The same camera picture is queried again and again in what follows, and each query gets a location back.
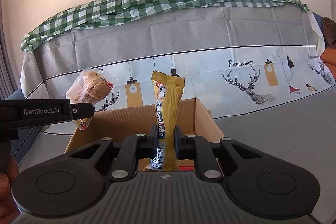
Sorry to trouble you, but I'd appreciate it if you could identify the red snack pack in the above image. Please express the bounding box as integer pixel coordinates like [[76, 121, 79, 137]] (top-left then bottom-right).
[[178, 165, 194, 171]]

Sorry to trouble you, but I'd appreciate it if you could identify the green checkered cloth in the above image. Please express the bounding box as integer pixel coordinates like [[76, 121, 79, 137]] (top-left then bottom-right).
[[21, 0, 309, 52]]

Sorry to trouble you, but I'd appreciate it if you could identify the deer print grey cloth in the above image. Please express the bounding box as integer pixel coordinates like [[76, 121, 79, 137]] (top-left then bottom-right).
[[21, 4, 335, 127]]

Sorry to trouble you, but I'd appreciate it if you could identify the person's left hand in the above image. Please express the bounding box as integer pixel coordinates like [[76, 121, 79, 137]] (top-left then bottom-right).
[[0, 156, 19, 224]]

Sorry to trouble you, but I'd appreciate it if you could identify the blue sofa armrest cushion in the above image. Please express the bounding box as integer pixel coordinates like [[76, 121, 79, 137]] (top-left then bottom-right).
[[4, 88, 44, 164]]

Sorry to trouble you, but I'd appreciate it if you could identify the yellow candy pack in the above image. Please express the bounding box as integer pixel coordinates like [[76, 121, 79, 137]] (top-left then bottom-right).
[[144, 68, 185, 172]]

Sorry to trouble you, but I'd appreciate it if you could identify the orange cushion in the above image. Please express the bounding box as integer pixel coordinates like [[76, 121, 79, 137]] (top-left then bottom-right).
[[320, 47, 336, 77]]

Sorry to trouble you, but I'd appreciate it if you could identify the open cardboard box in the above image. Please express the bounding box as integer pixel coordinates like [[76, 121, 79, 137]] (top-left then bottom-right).
[[64, 98, 224, 181]]

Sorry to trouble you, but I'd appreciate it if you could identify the clear puffed grain snack bag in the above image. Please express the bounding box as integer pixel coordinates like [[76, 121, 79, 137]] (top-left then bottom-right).
[[65, 68, 120, 131]]

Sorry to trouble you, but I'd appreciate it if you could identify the brown cushion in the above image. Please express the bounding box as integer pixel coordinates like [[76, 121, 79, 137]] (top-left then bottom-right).
[[322, 17, 336, 48]]

